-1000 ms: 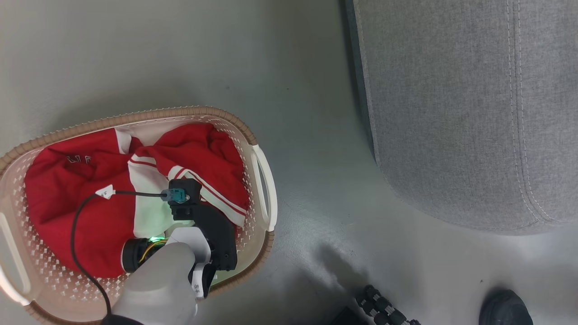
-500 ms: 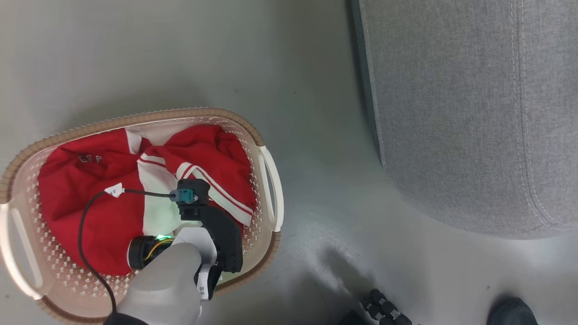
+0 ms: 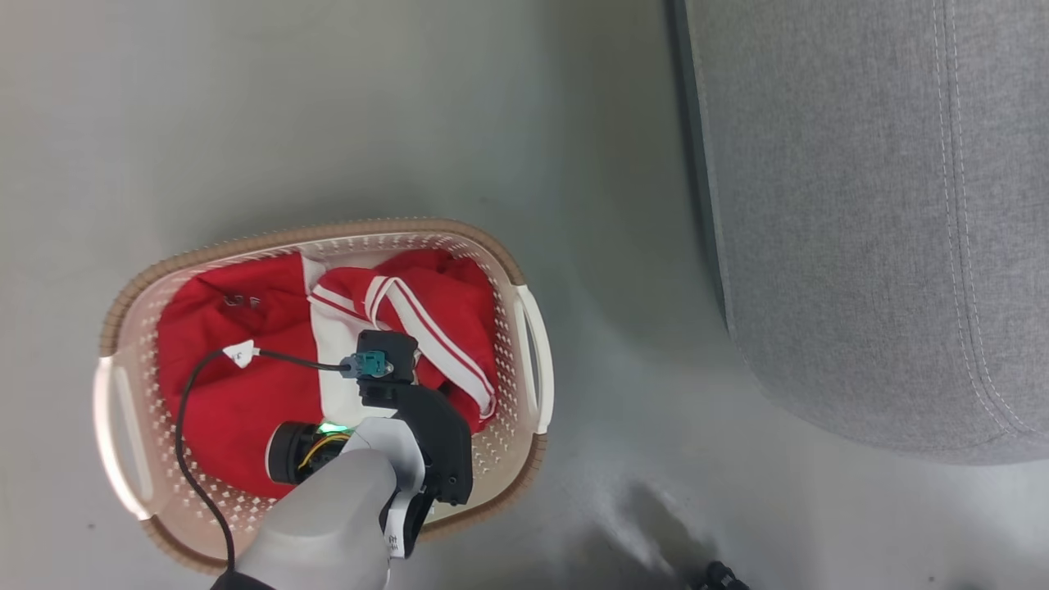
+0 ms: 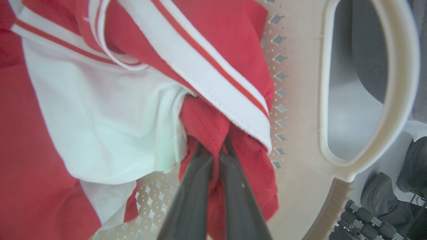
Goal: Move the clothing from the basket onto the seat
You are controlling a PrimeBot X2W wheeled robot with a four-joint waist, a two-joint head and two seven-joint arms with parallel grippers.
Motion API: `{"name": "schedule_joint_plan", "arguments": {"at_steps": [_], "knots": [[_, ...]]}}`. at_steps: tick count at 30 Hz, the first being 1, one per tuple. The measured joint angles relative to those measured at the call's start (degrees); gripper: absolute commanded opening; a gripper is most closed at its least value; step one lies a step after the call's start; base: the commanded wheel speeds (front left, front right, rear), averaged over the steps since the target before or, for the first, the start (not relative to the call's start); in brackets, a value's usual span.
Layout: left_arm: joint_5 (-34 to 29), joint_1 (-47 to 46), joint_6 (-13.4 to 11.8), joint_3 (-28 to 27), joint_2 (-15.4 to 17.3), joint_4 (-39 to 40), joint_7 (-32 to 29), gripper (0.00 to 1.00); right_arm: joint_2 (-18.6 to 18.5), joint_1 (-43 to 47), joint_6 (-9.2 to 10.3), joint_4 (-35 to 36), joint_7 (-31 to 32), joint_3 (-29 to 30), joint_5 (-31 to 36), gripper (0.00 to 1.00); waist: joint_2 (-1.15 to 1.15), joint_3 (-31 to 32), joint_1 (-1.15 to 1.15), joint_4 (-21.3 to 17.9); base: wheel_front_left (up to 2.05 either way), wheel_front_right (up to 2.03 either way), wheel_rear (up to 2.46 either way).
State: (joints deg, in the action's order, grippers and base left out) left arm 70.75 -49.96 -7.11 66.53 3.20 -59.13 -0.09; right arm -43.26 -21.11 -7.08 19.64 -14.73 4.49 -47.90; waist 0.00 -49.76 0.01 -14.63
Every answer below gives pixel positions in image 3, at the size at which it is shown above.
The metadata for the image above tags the grey fabric sofa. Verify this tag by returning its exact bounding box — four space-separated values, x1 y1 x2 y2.
668 0 1049 466

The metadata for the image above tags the beige perforated laundry basket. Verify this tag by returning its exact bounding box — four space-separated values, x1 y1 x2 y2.
93 217 556 574

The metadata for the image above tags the red garment with white panel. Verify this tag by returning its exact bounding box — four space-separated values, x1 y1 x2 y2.
156 252 366 501

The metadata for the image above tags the small black object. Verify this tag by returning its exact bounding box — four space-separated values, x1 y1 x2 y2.
697 560 751 590

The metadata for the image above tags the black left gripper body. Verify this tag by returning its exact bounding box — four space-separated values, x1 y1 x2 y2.
359 381 475 551

